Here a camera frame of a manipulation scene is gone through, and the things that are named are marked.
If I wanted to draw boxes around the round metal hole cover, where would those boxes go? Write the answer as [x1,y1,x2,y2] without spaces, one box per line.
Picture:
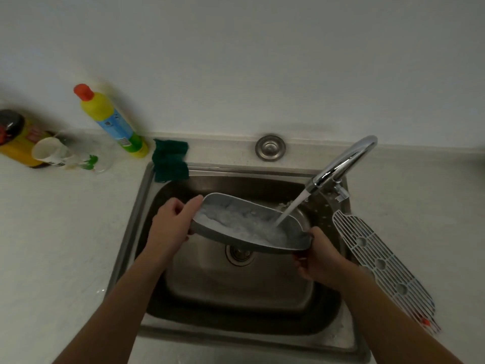
[255,134,286,162]

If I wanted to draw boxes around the person's left forearm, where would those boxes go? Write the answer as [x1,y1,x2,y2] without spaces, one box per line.
[52,248,171,364]

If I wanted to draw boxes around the person's right hand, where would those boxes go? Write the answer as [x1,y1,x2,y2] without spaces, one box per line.
[294,226,358,288]

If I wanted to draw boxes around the white slotted drip grate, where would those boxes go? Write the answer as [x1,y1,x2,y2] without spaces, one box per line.
[332,210,442,334]

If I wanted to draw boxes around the green scouring pad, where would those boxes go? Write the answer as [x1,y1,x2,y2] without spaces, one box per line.
[152,139,190,183]

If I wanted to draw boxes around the person's left hand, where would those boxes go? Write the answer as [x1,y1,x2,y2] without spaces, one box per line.
[147,195,204,260]

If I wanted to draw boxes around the grey metal tray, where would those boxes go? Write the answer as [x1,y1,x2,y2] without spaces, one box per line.
[190,192,313,255]

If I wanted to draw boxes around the yellow cleaner bottle red cap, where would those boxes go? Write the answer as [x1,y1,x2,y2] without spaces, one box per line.
[74,84,149,159]

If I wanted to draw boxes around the yellow jar dark lid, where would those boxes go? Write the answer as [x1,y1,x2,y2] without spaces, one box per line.
[0,109,54,169]

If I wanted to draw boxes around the sink drain strainer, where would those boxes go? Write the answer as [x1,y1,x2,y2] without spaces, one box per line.
[225,245,254,267]

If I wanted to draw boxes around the clear glass cup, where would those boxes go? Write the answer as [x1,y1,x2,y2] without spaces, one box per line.
[64,131,115,174]

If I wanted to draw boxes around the chrome faucet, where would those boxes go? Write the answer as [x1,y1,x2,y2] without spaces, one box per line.
[305,135,379,203]

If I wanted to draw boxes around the white plastic cup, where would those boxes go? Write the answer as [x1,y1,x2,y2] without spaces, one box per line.
[32,137,75,167]

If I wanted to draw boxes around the person's right forearm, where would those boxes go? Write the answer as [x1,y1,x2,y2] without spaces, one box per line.
[339,263,464,364]

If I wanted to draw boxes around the stainless steel sink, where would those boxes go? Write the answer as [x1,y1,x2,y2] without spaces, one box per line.
[107,160,370,363]

